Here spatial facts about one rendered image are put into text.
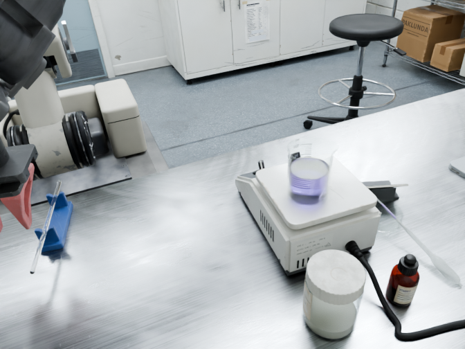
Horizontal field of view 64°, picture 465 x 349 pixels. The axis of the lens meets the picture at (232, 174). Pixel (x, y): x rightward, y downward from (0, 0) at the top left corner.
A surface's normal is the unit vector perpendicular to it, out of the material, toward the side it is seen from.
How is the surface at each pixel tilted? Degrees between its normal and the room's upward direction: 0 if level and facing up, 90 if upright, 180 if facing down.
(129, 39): 90
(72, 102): 90
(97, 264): 0
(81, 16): 90
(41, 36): 80
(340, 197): 0
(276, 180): 0
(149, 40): 90
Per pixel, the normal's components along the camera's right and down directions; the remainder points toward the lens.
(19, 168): -0.04, -0.80
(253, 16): 0.38, 0.52
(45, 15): 0.79, 0.16
